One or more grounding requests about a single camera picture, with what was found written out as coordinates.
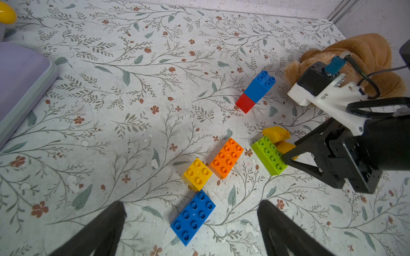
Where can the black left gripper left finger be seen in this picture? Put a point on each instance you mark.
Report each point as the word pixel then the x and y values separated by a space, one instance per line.
pixel 98 238

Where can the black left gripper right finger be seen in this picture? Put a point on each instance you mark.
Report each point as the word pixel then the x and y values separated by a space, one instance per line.
pixel 283 237

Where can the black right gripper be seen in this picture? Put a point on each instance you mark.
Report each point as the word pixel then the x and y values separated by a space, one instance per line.
pixel 332 154

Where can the yellow small lego brick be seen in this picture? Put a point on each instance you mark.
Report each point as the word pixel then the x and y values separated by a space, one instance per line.
pixel 276 134
pixel 283 147

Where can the green lego brick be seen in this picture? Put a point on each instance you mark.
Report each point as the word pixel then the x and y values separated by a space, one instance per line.
pixel 268 154

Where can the small blue lego brick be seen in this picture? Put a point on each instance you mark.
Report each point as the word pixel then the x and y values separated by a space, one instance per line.
pixel 260 86

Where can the red lego brick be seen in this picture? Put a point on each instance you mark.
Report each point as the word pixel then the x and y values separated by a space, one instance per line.
pixel 245 103

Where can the orange lego brick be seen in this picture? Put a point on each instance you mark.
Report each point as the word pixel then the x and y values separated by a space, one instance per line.
pixel 226 159

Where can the yellow square lego brick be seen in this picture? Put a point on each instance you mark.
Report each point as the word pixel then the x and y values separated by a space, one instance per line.
pixel 197 175

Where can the long blue lego brick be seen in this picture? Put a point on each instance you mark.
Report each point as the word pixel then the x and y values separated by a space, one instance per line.
pixel 193 216

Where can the brown plush teddy bear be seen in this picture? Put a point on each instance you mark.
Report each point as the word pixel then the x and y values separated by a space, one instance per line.
pixel 371 52

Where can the purple pencil case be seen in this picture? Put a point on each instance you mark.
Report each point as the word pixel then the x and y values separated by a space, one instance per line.
pixel 26 75

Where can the purple toy radio clock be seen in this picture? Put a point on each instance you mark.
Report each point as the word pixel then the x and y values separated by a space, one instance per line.
pixel 7 16

